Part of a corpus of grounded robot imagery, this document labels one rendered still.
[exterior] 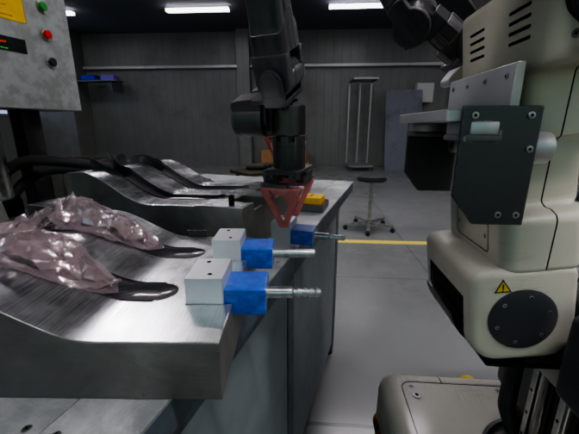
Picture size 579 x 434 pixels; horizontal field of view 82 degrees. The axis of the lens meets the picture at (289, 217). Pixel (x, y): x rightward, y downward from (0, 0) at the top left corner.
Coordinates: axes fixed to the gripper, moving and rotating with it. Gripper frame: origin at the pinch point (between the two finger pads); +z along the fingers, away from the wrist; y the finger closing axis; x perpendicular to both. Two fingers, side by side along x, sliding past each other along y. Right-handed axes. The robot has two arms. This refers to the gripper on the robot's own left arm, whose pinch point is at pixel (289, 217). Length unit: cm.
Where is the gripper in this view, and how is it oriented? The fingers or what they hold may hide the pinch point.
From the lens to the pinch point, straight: 61.0
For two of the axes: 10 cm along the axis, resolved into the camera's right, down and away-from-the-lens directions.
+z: 0.1, 9.6, 2.8
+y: -2.7, 2.7, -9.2
